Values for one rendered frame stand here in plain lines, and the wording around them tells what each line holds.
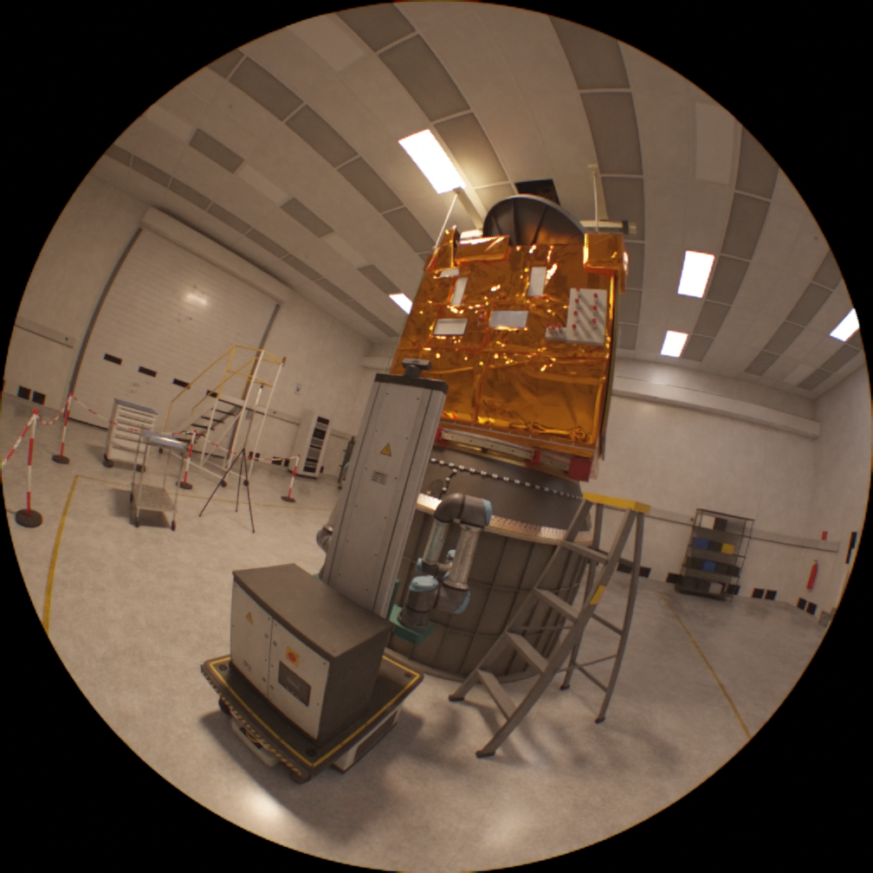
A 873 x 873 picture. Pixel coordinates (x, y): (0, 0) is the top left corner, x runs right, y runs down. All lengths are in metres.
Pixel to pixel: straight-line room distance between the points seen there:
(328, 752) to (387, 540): 0.91
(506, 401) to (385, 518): 1.37
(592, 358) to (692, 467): 6.02
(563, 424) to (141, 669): 2.92
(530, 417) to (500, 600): 1.27
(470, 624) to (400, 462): 1.36
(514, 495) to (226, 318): 8.13
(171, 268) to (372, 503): 8.15
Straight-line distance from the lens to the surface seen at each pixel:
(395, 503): 1.22
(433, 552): 1.50
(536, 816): 1.82
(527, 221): 3.61
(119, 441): 5.34
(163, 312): 8.53
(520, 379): 2.29
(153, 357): 8.41
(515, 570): 2.11
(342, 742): 1.39
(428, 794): 1.71
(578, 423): 2.10
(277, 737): 1.37
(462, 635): 2.26
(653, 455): 7.78
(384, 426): 1.29
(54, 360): 8.72
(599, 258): 2.73
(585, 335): 2.33
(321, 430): 9.58
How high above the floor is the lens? 1.45
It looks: 5 degrees up
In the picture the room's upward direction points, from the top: 15 degrees clockwise
